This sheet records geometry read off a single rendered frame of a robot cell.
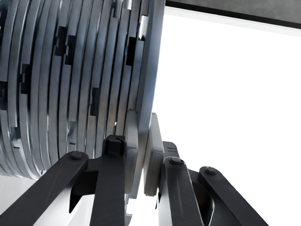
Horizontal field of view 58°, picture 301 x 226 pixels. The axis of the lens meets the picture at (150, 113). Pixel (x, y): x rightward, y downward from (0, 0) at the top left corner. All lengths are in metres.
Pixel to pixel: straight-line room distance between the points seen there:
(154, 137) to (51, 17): 0.15
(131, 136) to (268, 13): 4.20
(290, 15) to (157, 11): 4.30
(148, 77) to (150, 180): 0.06
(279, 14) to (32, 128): 4.24
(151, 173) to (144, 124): 0.04
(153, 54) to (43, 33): 0.12
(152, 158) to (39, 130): 0.14
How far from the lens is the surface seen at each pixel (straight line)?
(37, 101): 0.26
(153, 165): 0.15
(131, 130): 0.17
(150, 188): 0.16
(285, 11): 4.46
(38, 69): 0.26
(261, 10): 4.30
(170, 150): 0.17
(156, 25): 0.19
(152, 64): 0.18
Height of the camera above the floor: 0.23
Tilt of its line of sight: 6 degrees up
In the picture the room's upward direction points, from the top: 98 degrees clockwise
